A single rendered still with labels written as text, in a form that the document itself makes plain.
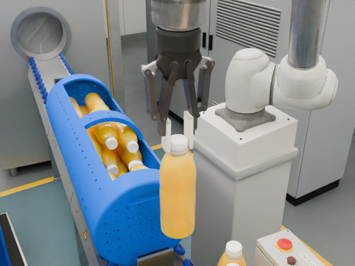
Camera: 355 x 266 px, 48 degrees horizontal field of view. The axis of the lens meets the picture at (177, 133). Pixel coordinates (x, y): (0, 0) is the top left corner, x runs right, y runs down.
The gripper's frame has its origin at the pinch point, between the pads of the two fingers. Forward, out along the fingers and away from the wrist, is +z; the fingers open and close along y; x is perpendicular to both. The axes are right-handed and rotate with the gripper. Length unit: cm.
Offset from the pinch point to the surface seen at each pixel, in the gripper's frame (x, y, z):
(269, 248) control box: 2.4, -24.1, 36.7
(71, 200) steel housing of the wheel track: -67, 16, 61
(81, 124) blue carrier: -61, 9, 26
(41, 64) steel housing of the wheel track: -218, 10, 57
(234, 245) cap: -0.1, -15.4, 34.7
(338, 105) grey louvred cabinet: -119, -164, 74
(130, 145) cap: -53, -5, 33
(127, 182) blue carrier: -20.8, 5.1, 24.1
